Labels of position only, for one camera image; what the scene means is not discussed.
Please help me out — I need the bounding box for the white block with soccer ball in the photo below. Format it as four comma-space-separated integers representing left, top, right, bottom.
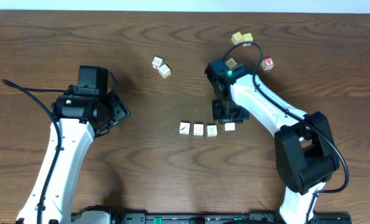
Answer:
224, 123, 236, 131

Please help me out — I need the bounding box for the white block with goblet print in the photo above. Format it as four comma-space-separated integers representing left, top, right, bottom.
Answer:
206, 124, 218, 137

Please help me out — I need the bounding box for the white block with faint print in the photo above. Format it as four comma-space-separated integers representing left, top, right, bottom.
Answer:
193, 123, 204, 136

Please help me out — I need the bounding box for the white block with hammer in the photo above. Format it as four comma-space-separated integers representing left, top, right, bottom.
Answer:
179, 122, 190, 135

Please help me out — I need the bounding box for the cream block with faint drawing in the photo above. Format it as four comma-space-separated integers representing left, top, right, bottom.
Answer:
225, 58, 238, 69

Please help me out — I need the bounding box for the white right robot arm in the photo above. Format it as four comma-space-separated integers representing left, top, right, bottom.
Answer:
205, 60, 340, 223

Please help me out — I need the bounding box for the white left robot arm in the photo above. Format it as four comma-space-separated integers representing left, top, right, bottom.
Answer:
16, 88, 130, 223

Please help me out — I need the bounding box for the red letter block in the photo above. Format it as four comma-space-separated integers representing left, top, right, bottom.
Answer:
261, 57, 274, 71

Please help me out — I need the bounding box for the white block red number three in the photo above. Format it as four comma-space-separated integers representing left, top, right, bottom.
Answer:
152, 57, 164, 70

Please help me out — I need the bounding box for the cream block with umbrella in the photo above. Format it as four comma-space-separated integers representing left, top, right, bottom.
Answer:
158, 64, 171, 78

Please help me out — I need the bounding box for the yellow block left of pair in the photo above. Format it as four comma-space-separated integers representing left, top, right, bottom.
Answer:
231, 32, 244, 45

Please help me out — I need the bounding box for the yellow block of pair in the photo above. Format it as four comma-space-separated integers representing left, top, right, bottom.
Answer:
243, 32, 254, 47
231, 32, 244, 45

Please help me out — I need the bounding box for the yellow block right of pair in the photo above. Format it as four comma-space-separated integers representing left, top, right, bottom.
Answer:
243, 32, 254, 47

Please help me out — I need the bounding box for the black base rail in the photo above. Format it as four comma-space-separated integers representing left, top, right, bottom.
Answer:
69, 211, 353, 224

